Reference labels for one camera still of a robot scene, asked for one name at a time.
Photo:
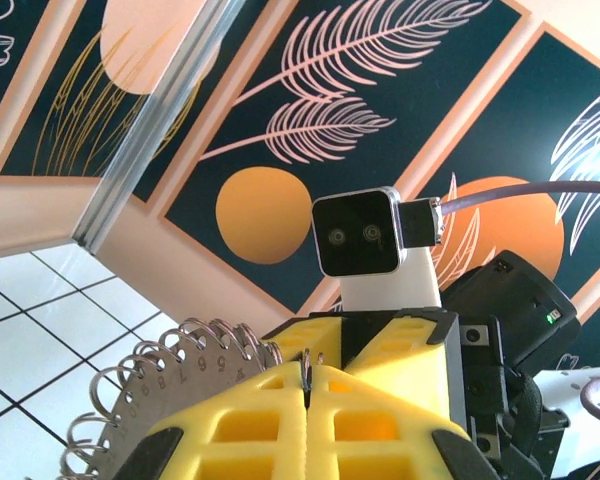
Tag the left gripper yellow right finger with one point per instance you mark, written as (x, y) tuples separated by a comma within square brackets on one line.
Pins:
[(380, 450)]

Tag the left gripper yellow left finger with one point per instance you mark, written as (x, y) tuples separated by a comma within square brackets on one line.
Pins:
[(260, 450)]

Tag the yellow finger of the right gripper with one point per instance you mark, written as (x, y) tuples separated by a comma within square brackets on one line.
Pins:
[(420, 380), (310, 345)]

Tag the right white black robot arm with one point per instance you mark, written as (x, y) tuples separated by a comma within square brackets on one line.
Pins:
[(565, 387)]

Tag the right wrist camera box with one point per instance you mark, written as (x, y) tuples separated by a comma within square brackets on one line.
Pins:
[(355, 230)]

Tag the aluminium corner post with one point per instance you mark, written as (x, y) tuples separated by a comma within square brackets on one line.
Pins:
[(150, 125)]

